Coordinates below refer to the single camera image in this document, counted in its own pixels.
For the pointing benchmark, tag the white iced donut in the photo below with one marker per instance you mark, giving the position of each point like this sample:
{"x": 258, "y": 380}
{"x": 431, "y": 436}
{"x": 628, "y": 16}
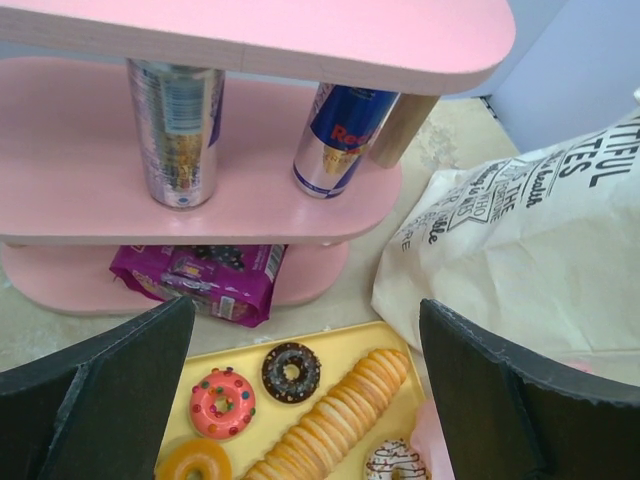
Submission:
{"x": 395, "y": 459}

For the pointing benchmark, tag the silver purple drink can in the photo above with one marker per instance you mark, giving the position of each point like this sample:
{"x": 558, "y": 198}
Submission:
{"x": 178, "y": 118}

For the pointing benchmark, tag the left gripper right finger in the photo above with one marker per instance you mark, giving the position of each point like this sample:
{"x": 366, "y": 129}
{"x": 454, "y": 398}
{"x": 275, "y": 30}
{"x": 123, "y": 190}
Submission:
{"x": 508, "y": 412}

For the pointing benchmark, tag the blue silver Red Bull can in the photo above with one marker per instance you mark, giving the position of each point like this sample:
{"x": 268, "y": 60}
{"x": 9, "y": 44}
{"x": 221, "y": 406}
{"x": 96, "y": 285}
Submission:
{"x": 340, "y": 128}

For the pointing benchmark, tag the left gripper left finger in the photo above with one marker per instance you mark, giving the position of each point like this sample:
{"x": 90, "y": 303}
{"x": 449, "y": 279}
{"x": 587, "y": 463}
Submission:
{"x": 97, "y": 409}

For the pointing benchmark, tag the yellow plastic tray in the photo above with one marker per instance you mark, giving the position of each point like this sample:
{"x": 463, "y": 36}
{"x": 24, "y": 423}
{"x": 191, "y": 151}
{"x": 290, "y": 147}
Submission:
{"x": 338, "y": 351}

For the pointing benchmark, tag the orange glazed donut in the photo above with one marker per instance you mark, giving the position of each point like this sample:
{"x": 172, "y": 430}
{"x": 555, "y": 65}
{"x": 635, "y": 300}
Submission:
{"x": 200, "y": 456}

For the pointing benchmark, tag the pink sprinkled donut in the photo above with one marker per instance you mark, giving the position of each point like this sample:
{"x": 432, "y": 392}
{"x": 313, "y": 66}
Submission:
{"x": 222, "y": 404}

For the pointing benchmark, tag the pink plastic bag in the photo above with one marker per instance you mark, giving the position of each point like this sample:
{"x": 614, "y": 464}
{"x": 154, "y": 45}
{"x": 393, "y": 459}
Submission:
{"x": 428, "y": 441}

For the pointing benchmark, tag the purple snack packet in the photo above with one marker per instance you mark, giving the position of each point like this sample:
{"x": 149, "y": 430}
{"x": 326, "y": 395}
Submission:
{"x": 231, "y": 282}

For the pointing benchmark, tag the long baguette bread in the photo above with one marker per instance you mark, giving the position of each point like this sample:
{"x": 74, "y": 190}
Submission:
{"x": 324, "y": 436}

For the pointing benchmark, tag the cream canvas tote bag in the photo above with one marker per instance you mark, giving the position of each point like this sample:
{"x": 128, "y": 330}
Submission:
{"x": 541, "y": 248}

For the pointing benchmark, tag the pink three-tier shelf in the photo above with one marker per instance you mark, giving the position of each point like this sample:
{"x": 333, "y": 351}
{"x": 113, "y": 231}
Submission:
{"x": 72, "y": 187}

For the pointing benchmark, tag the chocolate donut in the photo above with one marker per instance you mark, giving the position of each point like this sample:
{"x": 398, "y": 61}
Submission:
{"x": 291, "y": 372}

